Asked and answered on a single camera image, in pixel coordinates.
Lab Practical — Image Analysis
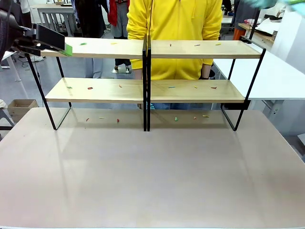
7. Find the person in yellow hoodie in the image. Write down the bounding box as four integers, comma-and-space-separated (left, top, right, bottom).
126, 0, 224, 111

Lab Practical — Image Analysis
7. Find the wooden background workbench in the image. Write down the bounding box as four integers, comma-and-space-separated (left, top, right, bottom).
237, 22, 278, 45

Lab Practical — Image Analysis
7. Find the cardboard box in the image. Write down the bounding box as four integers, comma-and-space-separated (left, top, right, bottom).
7, 99, 39, 123

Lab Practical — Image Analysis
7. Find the person in orange trousers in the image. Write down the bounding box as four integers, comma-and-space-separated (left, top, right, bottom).
232, 0, 254, 42

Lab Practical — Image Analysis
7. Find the black stand pole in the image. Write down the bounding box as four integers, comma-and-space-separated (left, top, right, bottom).
240, 6, 261, 45

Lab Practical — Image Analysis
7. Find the person's left forearm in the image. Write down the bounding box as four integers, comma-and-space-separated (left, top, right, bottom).
202, 63, 213, 80

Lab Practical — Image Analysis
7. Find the person in red jacket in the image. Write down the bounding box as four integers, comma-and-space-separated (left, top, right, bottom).
107, 0, 132, 73

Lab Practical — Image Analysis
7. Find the light wood black-frame shelf unit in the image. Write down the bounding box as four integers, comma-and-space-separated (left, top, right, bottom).
23, 35, 148, 132
146, 35, 267, 132

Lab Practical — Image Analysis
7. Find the white table with slanted leg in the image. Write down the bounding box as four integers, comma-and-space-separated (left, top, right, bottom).
0, 50, 22, 82

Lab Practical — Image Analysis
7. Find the grey background table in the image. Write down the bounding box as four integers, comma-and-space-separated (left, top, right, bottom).
36, 4, 77, 37

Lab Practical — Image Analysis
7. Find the person in grey sweater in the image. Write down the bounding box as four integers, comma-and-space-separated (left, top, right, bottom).
20, 0, 33, 28

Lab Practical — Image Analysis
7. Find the white side table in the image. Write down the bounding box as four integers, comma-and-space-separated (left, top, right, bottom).
213, 44, 305, 113

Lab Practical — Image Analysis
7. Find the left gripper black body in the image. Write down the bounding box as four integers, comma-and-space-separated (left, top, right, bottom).
0, 0, 38, 60

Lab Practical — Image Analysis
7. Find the person in black jacket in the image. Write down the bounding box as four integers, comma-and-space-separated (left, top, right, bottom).
74, 0, 107, 79

